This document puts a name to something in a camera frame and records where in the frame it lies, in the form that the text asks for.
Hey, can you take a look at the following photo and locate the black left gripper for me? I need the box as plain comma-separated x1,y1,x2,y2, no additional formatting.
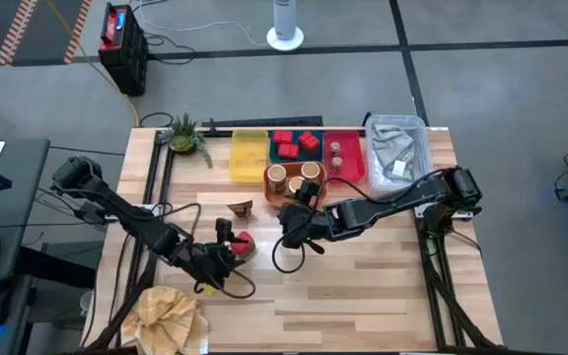
179,218,247,297

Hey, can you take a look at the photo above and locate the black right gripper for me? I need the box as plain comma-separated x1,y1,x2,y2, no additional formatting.
276,179,334,255

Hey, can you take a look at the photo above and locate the cork lid spice jar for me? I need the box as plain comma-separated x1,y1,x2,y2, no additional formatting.
300,161,321,182
287,176,308,196
266,164,289,195

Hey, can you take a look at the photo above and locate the brown spice pouch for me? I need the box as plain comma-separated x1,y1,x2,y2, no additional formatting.
226,199,254,220

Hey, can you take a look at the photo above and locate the orange plastic bin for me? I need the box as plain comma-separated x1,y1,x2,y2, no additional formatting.
262,161,329,209

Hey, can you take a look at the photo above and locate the teal plastic tray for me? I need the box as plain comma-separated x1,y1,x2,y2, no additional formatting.
268,129,324,165

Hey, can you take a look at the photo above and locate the red plastic tray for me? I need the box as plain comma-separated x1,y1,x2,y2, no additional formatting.
321,129,367,184

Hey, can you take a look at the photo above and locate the yellow plastic tray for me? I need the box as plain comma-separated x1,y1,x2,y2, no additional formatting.
228,128,270,184

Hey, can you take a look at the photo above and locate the yellow checked cloth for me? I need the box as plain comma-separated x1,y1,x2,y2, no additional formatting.
119,284,210,355

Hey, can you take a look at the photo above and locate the grey cloth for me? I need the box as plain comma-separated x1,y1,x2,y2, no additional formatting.
370,122,417,182

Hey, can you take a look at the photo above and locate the black plant pot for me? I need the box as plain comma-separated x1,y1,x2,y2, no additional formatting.
169,136,197,157

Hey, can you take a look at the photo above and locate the long black bar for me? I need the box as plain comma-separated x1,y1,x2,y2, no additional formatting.
201,115,324,128

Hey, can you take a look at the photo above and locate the green succulent plant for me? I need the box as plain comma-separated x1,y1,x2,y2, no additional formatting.
158,111,214,169

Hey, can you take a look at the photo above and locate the clear plastic storage bin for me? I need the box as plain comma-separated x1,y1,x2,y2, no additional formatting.
365,113,434,197

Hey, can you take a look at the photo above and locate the black desk support beam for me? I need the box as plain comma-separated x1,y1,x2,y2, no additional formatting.
15,241,98,290

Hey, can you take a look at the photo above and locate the white grey tower fan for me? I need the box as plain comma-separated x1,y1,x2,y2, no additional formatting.
266,0,306,52

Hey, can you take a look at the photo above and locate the dark grey desk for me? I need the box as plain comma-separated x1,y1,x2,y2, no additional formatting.
0,137,51,297

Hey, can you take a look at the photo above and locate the black red tool case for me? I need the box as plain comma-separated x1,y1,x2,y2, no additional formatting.
98,2,150,98

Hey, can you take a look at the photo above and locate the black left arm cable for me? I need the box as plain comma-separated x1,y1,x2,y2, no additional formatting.
192,201,257,301

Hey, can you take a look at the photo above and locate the black aluminium frame rail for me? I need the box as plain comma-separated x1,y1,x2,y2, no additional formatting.
155,128,367,138

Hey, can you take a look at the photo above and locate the black coiled cable loop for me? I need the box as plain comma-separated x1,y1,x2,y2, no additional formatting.
138,111,175,129

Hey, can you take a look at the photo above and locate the yellow floor cable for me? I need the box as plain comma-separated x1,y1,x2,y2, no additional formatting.
45,0,141,128

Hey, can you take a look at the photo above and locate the black floor cable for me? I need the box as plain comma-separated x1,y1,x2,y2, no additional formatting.
143,32,199,66

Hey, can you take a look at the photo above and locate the white fan cable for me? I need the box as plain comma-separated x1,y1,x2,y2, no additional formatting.
133,0,269,48

